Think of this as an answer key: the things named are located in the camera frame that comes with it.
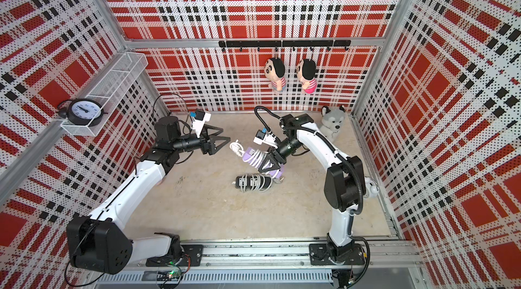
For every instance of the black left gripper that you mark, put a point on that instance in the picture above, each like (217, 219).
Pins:
(209, 147)

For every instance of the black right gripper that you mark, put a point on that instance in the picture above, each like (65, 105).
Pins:
(275, 163)

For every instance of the purple power strip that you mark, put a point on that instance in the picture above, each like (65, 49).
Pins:
(253, 157)

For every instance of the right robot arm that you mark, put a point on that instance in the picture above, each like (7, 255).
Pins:
(345, 186)

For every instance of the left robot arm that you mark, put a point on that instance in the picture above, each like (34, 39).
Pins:
(97, 242)

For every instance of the grey white husky plush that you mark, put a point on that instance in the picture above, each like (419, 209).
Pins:
(332, 121)

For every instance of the blue shorts hanging doll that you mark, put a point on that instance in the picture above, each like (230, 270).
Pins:
(274, 71)

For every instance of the pink skirt hanging doll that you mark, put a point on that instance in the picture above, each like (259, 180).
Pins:
(306, 75)

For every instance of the black alarm clock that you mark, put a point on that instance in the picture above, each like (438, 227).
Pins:
(81, 112)

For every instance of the green circuit board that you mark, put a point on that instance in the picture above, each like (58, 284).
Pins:
(168, 276)

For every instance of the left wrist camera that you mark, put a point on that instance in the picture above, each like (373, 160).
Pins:
(198, 120)

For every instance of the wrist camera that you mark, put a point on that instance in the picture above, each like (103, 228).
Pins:
(198, 120)
(266, 137)

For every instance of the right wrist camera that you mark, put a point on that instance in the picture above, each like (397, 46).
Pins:
(266, 137)

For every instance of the black power strip with cord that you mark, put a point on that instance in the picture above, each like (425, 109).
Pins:
(256, 182)

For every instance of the white wire shelf basket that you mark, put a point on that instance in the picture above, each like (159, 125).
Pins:
(116, 80)

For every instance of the black hook rail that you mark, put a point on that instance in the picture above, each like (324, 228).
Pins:
(261, 44)

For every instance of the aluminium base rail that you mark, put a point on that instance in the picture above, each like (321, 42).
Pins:
(283, 263)

